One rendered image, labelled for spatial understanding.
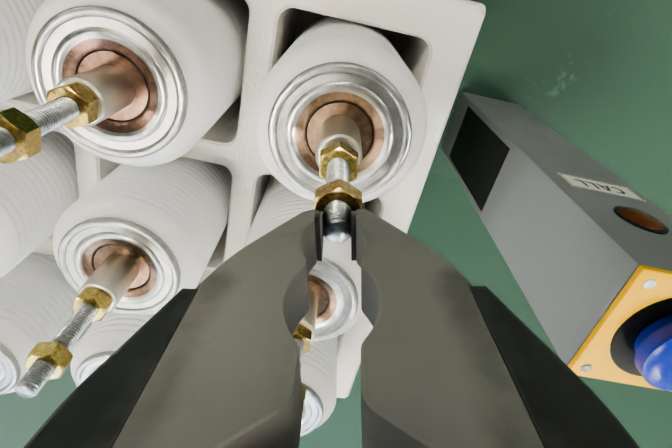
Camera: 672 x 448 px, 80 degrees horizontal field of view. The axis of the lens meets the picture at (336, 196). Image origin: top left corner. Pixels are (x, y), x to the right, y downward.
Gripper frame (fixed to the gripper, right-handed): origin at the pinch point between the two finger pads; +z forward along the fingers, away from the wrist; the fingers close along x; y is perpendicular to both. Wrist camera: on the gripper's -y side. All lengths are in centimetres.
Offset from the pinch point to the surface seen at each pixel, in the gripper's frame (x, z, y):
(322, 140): -0.8, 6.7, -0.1
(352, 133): 0.6, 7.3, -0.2
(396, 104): 2.9, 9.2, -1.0
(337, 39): 0.0, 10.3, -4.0
